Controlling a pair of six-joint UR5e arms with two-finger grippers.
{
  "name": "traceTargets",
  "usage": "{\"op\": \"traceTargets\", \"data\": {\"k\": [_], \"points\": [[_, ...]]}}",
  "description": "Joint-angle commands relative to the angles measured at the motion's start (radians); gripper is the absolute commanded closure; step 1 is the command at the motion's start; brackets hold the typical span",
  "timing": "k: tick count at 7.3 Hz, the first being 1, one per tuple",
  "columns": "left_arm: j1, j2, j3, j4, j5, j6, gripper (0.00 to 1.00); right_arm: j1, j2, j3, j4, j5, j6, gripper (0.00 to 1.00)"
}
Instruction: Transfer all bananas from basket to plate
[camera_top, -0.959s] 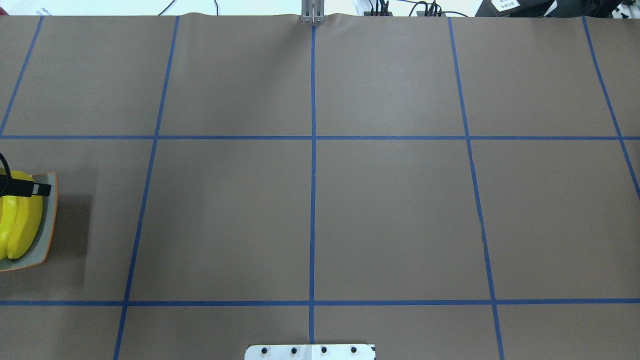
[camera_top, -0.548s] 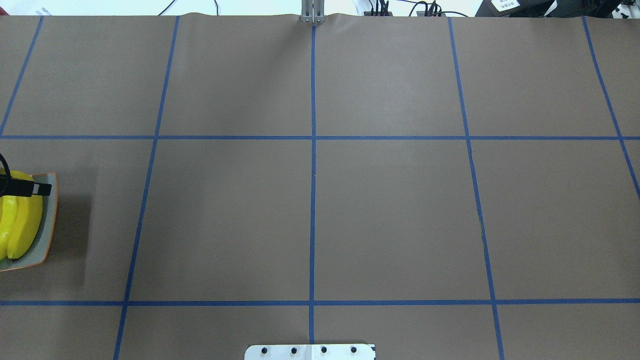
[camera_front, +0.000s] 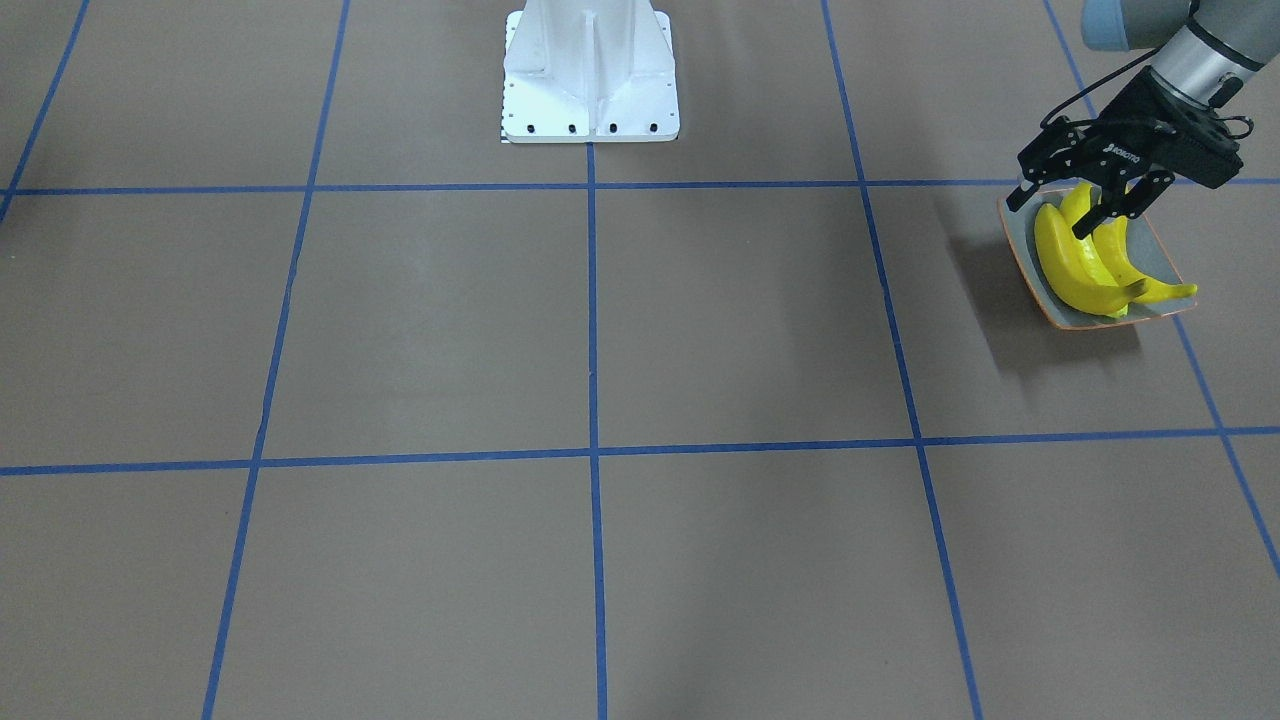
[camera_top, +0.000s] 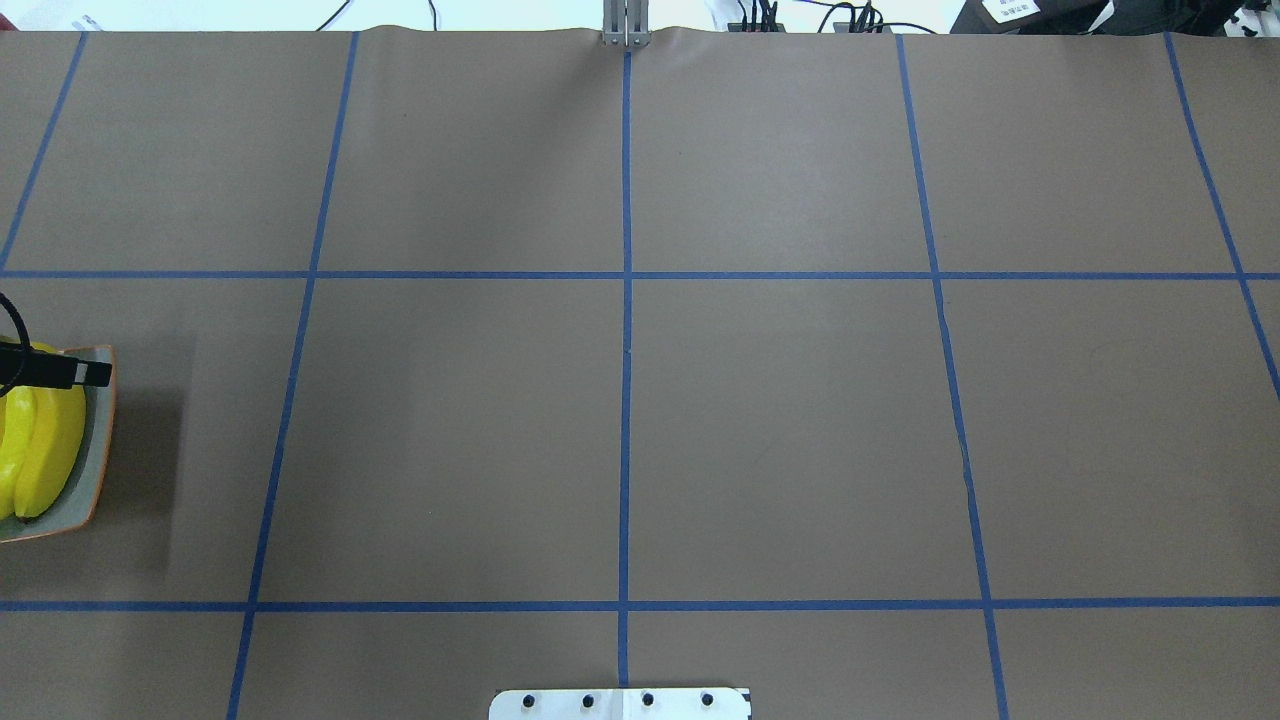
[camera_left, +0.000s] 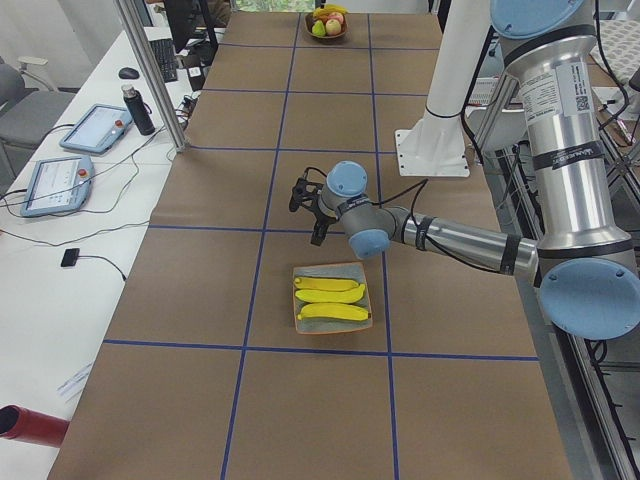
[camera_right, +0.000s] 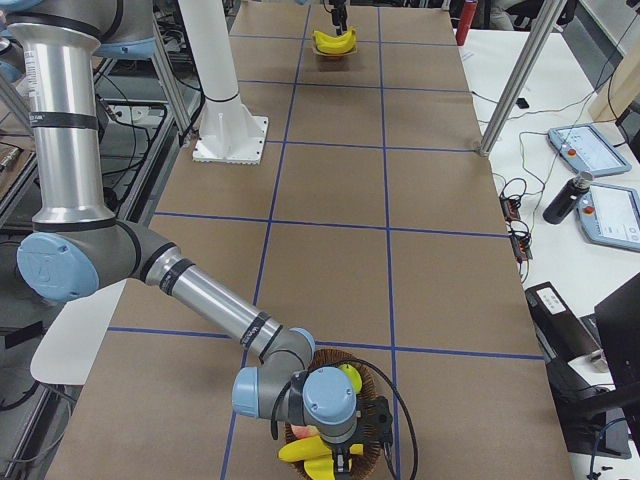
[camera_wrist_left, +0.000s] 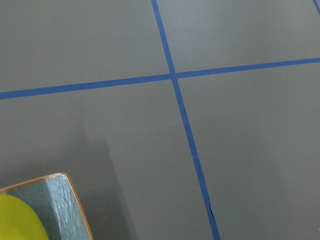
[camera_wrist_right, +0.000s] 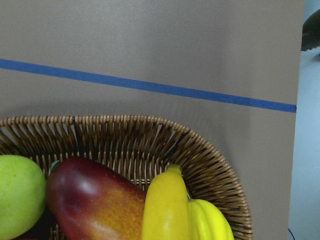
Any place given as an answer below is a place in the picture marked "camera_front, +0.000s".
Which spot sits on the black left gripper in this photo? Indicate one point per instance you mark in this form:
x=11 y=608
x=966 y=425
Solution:
x=1128 y=122

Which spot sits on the grey square plate orange rim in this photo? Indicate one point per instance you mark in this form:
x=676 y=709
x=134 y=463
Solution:
x=1145 y=250

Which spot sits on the brown paper table mat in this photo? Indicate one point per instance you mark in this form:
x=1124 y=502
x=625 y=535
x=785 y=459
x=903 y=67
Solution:
x=320 y=402

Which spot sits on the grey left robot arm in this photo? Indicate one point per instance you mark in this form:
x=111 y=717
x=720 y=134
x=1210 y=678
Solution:
x=1191 y=59

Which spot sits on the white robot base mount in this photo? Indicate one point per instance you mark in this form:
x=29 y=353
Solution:
x=589 y=72

